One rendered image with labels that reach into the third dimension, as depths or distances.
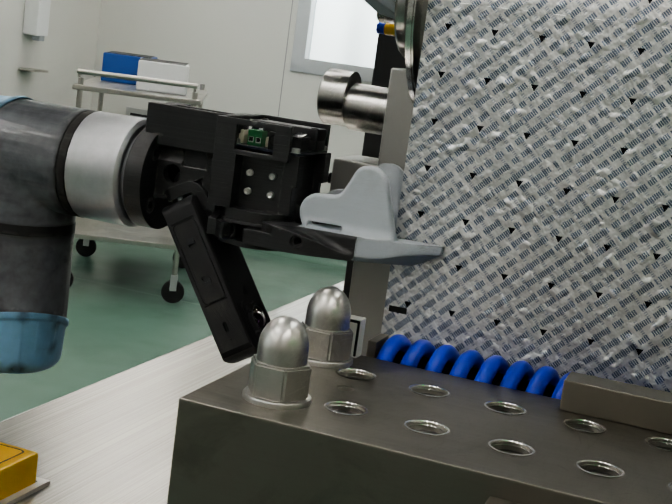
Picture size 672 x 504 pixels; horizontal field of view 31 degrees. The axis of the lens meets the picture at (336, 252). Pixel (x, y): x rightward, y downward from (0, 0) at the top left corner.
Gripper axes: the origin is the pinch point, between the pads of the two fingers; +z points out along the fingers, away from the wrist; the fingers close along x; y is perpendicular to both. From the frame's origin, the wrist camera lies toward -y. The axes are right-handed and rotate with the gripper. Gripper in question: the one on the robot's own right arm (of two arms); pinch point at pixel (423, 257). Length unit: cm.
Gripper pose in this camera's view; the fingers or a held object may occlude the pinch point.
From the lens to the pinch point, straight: 78.3
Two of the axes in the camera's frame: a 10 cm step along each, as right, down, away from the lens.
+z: 9.3, 1.8, -3.2
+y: 1.3, -9.8, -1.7
